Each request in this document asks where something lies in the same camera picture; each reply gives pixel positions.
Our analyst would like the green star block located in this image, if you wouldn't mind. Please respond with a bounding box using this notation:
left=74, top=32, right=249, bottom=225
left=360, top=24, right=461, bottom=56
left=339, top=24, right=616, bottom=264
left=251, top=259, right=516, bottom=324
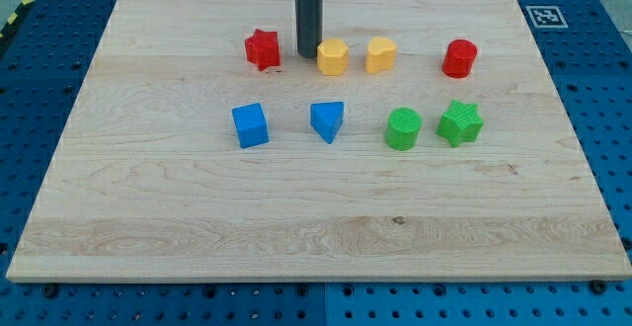
left=435, top=100, right=484, bottom=147

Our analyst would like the wooden board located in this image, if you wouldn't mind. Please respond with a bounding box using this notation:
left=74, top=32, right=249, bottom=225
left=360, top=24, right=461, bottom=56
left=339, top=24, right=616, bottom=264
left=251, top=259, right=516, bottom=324
left=7, top=0, right=631, bottom=283

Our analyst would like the blue cube block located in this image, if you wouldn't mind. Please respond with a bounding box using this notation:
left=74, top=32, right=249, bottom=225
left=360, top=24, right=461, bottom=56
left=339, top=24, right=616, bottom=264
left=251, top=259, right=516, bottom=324
left=231, top=103, right=269, bottom=148

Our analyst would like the yellow black hazard tape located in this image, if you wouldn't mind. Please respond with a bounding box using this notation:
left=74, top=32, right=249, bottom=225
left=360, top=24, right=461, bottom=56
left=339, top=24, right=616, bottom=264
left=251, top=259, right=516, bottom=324
left=1, top=0, right=37, bottom=41

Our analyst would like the red cylinder block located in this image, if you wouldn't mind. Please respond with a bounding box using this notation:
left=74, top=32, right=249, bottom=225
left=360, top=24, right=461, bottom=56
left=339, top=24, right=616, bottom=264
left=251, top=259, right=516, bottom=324
left=441, top=39, right=478, bottom=78

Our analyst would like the yellow hexagon block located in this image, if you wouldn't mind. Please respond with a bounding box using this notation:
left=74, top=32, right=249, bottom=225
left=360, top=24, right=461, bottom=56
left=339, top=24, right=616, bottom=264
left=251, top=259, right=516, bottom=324
left=317, top=39, right=349, bottom=76

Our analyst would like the yellow heart block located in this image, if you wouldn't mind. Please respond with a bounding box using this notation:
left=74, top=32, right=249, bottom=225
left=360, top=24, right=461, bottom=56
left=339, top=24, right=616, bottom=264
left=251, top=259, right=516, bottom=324
left=364, top=37, right=398, bottom=74

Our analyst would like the blue triangle block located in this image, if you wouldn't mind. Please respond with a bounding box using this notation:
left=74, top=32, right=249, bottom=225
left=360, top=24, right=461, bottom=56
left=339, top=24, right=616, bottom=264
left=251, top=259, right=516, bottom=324
left=310, top=102, right=345, bottom=144

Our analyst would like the green cylinder block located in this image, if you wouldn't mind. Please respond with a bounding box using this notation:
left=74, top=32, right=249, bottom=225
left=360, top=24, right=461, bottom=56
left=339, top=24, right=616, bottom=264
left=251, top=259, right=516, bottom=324
left=385, top=107, right=422, bottom=151

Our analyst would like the red star block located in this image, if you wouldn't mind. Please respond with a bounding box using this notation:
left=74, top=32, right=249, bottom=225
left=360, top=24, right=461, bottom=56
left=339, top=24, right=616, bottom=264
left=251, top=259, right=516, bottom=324
left=244, top=29, right=280, bottom=71

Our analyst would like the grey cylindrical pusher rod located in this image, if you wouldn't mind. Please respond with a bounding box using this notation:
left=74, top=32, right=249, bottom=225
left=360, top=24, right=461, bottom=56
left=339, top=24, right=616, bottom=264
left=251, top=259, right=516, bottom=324
left=294, top=0, right=323, bottom=58

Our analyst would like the black white fiducial marker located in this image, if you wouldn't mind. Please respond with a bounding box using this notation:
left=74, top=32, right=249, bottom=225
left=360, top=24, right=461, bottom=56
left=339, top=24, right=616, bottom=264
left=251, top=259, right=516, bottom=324
left=525, top=5, right=568, bottom=29

